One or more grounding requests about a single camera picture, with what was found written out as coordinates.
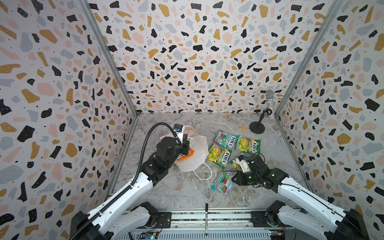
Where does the white cartoon paper bag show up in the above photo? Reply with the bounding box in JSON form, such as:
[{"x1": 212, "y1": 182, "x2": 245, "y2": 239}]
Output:
[{"x1": 176, "y1": 125, "x2": 213, "y2": 181}]

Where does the green yellow candy bag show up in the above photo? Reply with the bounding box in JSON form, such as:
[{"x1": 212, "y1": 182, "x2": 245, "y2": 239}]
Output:
[{"x1": 236, "y1": 136, "x2": 261, "y2": 155}]

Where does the green tea candy bag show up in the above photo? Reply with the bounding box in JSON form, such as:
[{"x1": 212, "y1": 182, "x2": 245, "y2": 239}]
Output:
[{"x1": 207, "y1": 144, "x2": 232, "y2": 169}]

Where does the teal mint blossom candy bag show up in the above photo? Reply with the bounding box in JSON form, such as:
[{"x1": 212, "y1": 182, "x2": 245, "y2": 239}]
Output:
[{"x1": 213, "y1": 130, "x2": 239, "y2": 150}]

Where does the orange berry candy bag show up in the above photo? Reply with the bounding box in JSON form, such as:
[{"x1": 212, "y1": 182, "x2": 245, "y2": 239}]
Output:
[{"x1": 177, "y1": 149, "x2": 195, "y2": 161}]

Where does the yellow mango candy bag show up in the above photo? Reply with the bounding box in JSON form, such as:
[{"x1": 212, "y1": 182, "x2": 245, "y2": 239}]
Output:
[{"x1": 230, "y1": 154, "x2": 246, "y2": 171}]

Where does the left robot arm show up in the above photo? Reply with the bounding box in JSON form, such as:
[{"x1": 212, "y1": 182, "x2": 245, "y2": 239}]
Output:
[{"x1": 70, "y1": 135, "x2": 190, "y2": 240}]

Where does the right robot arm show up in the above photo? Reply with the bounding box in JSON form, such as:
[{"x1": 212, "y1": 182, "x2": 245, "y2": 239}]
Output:
[{"x1": 232, "y1": 155, "x2": 369, "y2": 240}]

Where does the black marker pen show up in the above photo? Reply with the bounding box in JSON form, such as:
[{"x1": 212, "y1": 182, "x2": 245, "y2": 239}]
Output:
[{"x1": 205, "y1": 203, "x2": 209, "y2": 237}]

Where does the black microphone stand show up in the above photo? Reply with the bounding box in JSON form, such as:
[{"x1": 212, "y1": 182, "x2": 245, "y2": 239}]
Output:
[{"x1": 249, "y1": 109, "x2": 273, "y2": 134}]

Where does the silver glitter microphone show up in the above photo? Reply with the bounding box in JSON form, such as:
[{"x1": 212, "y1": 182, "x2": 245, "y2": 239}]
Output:
[{"x1": 265, "y1": 90, "x2": 275, "y2": 120}]

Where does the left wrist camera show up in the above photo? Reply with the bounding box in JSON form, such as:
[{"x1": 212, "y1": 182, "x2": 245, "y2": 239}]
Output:
[{"x1": 174, "y1": 124, "x2": 185, "y2": 145}]

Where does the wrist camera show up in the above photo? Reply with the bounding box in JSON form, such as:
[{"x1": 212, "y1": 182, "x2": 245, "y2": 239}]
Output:
[
  {"x1": 174, "y1": 124, "x2": 185, "y2": 145},
  {"x1": 235, "y1": 159, "x2": 251, "y2": 173}
]

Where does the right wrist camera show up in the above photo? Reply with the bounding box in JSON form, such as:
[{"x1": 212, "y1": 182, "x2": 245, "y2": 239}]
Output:
[{"x1": 235, "y1": 159, "x2": 251, "y2": 173}]

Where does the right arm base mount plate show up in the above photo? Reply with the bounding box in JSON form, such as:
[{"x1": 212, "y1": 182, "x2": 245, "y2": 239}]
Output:
[{"x1": 250, "y1": 211, "x2": 292, "y2": 229}]

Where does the black corrugated cable hose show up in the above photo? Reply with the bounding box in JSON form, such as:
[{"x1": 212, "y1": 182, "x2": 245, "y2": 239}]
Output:
[{"x1": 69, "y1": 122, "x2": 176, "y2": 240}]

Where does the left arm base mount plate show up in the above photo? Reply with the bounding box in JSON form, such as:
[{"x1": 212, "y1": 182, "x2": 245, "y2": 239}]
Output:
[{"x1": 150, "y1": 212, "x2": 172, "y2": 229}]

